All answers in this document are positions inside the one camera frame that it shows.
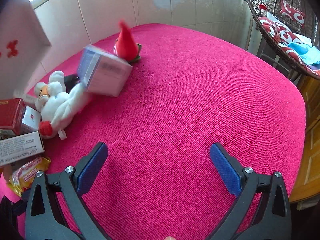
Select small black object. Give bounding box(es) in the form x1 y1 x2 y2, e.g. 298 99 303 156
64 74 80 93

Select pink tablecloth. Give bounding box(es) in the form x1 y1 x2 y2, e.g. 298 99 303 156
0 23 307 240

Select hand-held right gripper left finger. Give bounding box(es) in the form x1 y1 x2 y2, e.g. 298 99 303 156
25 142 118 240

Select red box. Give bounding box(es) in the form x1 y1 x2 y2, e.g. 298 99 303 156
0 98 26 136

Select small white medicine box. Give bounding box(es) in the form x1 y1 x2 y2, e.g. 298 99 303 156
20 106 42 134

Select blue medicine box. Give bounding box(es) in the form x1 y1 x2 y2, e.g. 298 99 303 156
76 44 133 97

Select yellow snack packet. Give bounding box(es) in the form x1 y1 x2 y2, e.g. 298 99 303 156
6 156 51 197

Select white plush toy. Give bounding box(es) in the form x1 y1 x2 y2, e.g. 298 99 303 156
34 70 94 140

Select long white sealant box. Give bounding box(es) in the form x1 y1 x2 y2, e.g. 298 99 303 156
0 131 45 167

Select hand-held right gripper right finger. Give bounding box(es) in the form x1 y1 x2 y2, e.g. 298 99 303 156
209 142 292 240

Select wicker hanging chair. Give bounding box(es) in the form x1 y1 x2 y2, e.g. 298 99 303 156
244 0 320 80

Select red white seat cushion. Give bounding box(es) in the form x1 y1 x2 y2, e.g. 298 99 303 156
257 16 320 77

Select wooden cabinet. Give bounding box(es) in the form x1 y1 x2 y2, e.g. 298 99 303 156
290 75 320 203

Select red chili plush toy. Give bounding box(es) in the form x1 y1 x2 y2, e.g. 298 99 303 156
112 20 142 62

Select blue cloth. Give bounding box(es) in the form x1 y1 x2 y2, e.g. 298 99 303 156
287 42 320 67

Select red white throw pillow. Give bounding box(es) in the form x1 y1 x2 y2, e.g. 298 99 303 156
279 0 307 29

